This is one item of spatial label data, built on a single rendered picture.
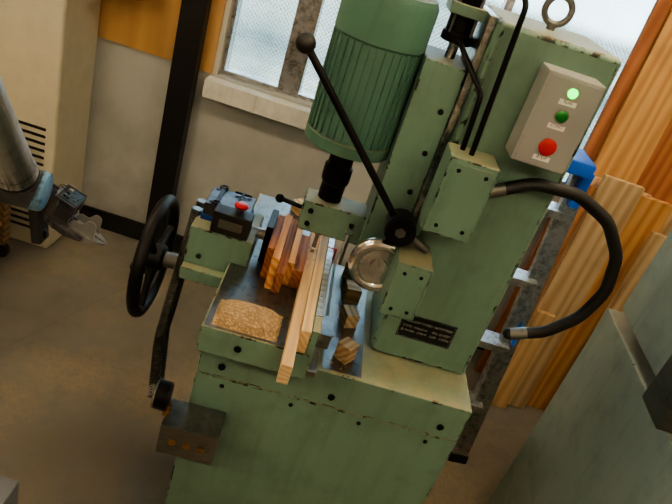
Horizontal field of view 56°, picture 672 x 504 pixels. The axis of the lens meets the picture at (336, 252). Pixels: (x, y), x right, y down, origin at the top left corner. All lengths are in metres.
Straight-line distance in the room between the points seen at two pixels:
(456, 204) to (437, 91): 0.21
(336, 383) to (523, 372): 1.49
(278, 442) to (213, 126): 1.62
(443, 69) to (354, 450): 0.82
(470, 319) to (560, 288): 1.25
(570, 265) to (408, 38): 1.56
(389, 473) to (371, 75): 0.86
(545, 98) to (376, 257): 0.43
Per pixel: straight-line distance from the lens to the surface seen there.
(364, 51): 1.18
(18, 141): 1.35
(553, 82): 1.13
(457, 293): 1.34
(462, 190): 1.14
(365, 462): 1.49
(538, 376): 2.80
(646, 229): 2.61
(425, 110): 1.21
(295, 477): 1.54
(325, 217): 1.34
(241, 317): 1.19
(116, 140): 2.94
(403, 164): 1.25
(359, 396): 1.36
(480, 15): 1.22
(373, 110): 1.20
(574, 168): 2.01
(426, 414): 1.39
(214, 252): 1.37
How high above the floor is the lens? 1.63
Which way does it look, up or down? 29 degrees down
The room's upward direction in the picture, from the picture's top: 19 degrees clockwise
